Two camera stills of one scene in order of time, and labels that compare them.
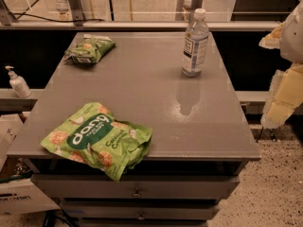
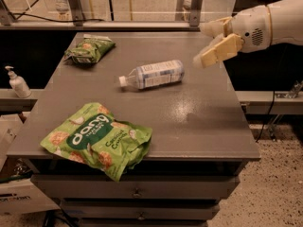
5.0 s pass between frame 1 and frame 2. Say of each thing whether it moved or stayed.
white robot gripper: moved
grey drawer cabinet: stayed
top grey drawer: stayed
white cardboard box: stayed
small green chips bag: stayed
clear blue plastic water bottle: moved
